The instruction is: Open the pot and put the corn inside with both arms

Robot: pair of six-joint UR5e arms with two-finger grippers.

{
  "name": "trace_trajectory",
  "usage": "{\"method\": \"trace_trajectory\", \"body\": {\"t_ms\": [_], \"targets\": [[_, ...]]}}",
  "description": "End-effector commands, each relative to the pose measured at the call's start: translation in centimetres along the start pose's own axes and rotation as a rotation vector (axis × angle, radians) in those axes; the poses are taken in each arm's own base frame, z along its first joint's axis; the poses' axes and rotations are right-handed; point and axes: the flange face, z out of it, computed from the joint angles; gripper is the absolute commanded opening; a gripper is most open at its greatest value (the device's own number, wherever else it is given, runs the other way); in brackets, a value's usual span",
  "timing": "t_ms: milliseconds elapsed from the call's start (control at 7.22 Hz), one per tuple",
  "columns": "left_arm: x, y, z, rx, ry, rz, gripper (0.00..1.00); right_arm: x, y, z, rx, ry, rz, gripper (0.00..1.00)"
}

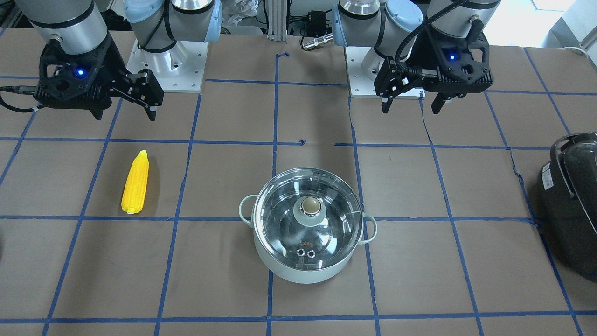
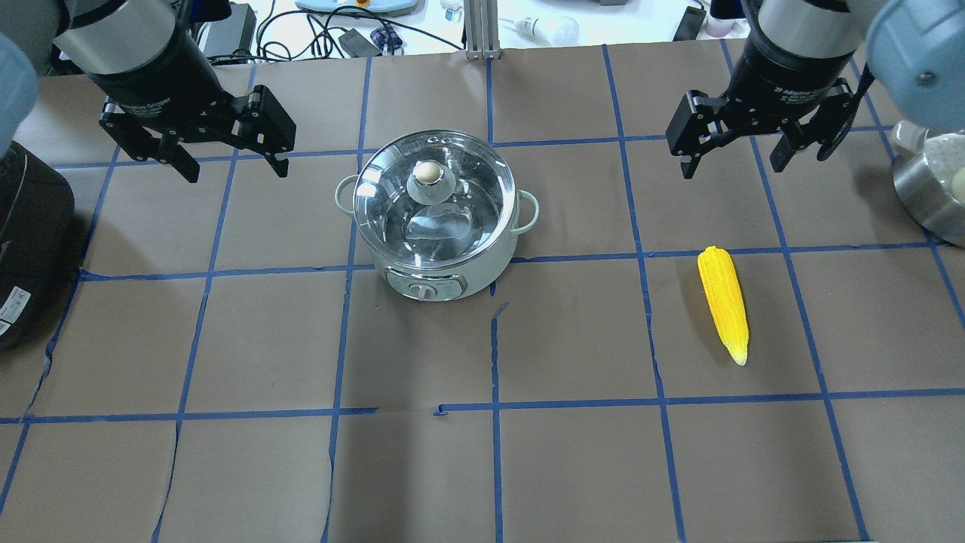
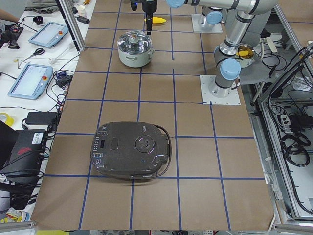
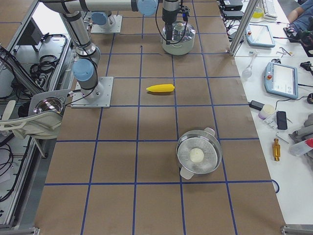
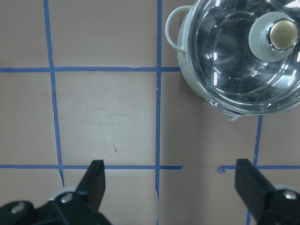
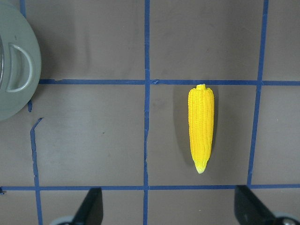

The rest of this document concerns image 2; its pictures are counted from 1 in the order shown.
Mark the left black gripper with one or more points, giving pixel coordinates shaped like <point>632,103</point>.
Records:
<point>154,78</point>

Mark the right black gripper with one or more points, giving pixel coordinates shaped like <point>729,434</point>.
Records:
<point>786,78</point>

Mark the yellow corn cob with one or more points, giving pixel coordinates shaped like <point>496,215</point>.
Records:
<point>724,296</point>

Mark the glass pot lid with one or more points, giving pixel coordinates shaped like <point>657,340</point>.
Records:
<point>434,198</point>

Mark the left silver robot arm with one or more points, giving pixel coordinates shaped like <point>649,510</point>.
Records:
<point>96,36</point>

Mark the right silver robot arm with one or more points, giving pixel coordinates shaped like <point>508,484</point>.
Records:
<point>914,48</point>

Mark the steel pot at right edge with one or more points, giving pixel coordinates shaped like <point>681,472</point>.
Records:
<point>928,175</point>

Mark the pale green electric pot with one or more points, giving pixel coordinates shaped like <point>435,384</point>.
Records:
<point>453,281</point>

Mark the black power adapter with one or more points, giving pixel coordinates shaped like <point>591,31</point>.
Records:
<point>230,41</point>

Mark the black appliance at left edge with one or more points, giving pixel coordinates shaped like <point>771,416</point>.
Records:
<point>37,207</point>

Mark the white light bulb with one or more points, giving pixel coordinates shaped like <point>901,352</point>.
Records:
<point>553,31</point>

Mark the aluminium frame post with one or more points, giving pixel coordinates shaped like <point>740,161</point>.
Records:
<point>480,29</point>

